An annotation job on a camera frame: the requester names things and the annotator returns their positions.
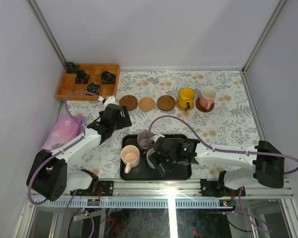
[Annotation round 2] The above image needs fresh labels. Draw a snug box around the purple glass cup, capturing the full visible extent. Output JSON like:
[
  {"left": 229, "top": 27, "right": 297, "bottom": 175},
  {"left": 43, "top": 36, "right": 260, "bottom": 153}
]
[{"left": 137, "top": 130, "right": 154, "bottom": 150}]

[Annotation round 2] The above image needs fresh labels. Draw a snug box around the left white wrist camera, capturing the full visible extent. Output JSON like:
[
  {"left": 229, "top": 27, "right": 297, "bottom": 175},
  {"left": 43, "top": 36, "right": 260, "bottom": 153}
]
[{"left": 98, "top": 95, "right": 117, "bottom": 107}]

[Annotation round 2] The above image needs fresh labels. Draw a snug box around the purple printed cloth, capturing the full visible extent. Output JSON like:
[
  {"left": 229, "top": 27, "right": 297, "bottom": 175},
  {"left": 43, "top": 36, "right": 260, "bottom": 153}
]
[{"left": 42, "top": 115, "right": 82, "bottom": 151}]

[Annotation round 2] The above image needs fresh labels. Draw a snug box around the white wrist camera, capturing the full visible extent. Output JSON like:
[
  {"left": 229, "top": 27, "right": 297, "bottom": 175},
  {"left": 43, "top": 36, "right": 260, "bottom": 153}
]
[
  {"left": 150, "top": 134, "right": 165, "bottom": 144},
  {"left": 98, "top": 95, "right": 117, "bottom": 107}
]

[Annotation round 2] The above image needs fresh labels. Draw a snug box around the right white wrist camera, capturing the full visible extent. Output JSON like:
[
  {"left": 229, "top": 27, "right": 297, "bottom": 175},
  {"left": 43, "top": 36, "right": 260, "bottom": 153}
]
[{"left": 150, "top": 134, "right": 165, "bottom": 144}]

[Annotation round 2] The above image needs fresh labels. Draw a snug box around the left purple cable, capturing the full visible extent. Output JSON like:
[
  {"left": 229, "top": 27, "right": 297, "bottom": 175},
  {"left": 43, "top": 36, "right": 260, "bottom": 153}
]
[{"left": 27, "top": 91, "right": 102, "bottom": 238}]

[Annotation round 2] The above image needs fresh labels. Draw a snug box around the yellow mug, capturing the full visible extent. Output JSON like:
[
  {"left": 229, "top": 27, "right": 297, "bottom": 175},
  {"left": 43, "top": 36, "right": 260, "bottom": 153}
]
[{"left": 178, "top": 88, "right": 195, "bottom": 109}]

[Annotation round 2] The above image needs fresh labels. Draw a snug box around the brown wooden coaster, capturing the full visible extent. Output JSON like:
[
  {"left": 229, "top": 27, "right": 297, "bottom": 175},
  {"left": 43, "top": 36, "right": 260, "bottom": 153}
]
[
  {"left": 119, "top": 95, "right": 138, "bottom": 111},
  {"left": 157, "top": 95, "right": 176, "bottom": 111},
  {"left": 195, "top": 98, "right": 215, "bottom": 113}
]

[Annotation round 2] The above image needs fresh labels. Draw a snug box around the black green rolled item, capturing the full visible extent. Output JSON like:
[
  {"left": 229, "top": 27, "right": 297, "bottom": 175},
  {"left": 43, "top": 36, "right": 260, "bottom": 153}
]
[{"left": 86, "top": 82, "right": 100, "bottom": 95}]

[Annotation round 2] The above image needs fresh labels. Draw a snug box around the black serving tray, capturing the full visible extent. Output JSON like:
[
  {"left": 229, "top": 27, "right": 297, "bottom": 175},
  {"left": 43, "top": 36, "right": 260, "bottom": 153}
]
[{"left": 120, "top": 134, "right": 192, "bottom": 181}]

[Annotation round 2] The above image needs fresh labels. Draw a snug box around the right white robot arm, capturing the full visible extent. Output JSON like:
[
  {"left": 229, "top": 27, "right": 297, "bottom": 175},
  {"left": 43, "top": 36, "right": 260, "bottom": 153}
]
[{"left": 150, "top": 135, "right": 284, "bottom": 196}]

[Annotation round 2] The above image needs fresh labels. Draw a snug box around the light blue mug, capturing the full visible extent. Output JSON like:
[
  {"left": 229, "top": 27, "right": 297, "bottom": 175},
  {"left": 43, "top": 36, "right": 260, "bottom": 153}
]
[{"left": 146, "top": 148, "right": 155, "bottom": 169}]

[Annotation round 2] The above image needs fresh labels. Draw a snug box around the woven rattan coaster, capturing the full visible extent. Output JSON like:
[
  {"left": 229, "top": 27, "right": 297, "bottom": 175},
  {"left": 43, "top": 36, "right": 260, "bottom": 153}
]
[
  {"left": 138, "top": 97, "right": 155, "bottom": 112},
  {"left": 176, "top": 100, "right": 194, "bottom": 112}
]

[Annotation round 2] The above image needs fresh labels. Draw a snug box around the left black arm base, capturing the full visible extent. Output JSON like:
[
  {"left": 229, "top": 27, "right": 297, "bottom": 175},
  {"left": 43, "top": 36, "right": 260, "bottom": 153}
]
[{"left": 89, "top": 180, "right": 114, "bottom": 197}]

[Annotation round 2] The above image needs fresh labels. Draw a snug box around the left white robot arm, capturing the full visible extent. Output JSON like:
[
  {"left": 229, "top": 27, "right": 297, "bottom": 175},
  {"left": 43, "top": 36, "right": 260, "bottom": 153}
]
[{"left": 26, "top": 104, "right": 132, "bottom": 201}]

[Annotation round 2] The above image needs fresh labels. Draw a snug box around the light pink mug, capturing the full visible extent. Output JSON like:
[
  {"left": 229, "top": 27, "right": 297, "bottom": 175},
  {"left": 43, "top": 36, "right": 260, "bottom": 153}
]
[{"left": 120, "top": 145, "right": 140, "bottom": 174}]

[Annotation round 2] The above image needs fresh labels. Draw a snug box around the aluminium front rail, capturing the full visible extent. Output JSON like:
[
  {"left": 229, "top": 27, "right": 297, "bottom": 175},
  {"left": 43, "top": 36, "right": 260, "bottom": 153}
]
[{"left": 27, "top": 179, "right": 294, "bottom": 209}]

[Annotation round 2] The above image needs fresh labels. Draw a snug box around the pink mug white inside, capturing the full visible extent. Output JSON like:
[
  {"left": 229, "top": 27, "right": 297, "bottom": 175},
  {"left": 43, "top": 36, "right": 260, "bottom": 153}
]
[{"left": 199, "top": 87, "right": 217, "bottom": 110}]

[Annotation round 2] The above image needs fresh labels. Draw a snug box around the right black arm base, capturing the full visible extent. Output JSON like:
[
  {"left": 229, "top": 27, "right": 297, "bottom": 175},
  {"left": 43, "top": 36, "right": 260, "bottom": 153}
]
[{"left": 200, "top": 171, "right": 232, "bottom": 198}]

